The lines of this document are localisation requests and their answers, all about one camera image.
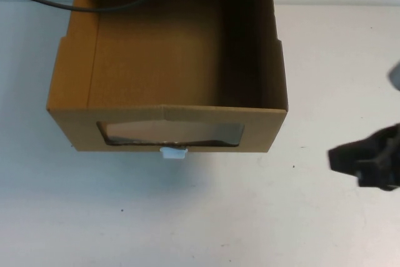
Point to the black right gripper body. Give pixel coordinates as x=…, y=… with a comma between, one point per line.
x=389, y=157

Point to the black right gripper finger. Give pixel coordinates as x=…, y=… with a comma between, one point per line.
x=353, y=153
x=365, y=173

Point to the cardboard drawer with window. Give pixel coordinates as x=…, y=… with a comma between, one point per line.
x=156, y=60

